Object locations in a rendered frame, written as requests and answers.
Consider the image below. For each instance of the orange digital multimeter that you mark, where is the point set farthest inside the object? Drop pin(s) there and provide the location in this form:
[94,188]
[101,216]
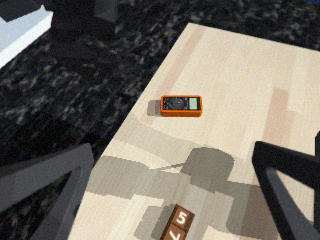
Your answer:
[181,106]

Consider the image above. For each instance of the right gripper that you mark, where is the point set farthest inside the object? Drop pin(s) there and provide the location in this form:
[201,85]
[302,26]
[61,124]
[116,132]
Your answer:
[86,17]

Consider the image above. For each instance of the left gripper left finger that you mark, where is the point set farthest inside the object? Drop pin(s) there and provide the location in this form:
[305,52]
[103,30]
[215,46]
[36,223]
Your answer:
[20,180]

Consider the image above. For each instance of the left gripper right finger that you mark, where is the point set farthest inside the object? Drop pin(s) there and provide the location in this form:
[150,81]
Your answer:
[267,159]

